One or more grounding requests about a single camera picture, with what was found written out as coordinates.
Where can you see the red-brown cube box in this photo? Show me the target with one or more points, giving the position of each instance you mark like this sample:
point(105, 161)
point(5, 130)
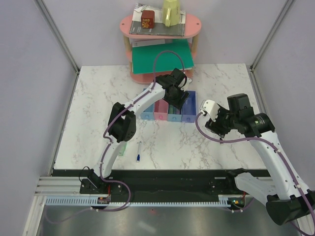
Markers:
point(148, 19)

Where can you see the pink drawer bin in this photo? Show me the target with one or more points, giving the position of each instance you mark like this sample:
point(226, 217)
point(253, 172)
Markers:
point(161, 110)

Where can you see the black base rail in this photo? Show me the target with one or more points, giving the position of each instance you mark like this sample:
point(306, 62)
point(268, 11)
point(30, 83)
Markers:
point(130, 181)

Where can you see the spiral notebook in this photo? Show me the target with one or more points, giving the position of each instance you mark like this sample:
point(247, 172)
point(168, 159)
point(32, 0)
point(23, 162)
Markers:
point(139, 8)

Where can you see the sky blue drawer bin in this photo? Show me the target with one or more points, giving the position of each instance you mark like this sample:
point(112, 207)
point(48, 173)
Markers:
point(175, 118)

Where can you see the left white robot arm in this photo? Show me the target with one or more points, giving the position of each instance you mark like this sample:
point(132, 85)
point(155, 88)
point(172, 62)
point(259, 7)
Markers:
point(122, 122)

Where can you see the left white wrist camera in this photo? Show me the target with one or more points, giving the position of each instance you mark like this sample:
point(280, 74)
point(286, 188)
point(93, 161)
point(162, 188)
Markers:
point(184, 85)

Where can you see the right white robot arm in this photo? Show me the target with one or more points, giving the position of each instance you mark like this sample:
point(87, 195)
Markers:
point(289, 198)

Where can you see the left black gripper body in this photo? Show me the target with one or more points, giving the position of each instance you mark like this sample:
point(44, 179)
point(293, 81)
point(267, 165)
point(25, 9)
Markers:
point(175, 99)

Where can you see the yellow plastic pitcher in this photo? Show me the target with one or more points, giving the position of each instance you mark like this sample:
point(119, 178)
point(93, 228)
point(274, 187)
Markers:
point(171, 12)

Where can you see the green folder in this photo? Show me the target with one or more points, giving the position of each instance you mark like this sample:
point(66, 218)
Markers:
point(162, 57)

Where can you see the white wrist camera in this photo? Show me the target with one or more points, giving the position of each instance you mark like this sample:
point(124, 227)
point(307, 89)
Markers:
point(210, 108)
point(184, 85)

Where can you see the purple drawer bin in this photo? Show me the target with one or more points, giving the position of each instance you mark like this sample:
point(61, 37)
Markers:
point(189, 109)

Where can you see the blue cap pen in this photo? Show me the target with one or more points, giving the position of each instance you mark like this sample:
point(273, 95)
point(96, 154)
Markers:
point(139, 152)

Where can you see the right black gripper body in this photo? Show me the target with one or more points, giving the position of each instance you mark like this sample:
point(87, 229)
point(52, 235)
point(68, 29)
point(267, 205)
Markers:
point(225, 121)

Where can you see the light blue cable duct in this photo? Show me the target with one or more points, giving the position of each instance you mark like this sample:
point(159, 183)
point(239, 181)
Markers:
point(145, 199)

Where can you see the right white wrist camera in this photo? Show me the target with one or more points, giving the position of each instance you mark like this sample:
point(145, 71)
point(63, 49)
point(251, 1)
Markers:
point(210, 108)

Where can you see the green highlighter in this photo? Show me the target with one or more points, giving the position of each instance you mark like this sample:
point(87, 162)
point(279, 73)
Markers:
point(172, 110)
point(122, 150)

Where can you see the light blue drawer bin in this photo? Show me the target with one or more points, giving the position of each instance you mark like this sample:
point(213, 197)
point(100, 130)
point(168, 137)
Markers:
point(148, 113)

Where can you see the grey setup manual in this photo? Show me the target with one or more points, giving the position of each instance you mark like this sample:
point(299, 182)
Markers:
point(159, 28)

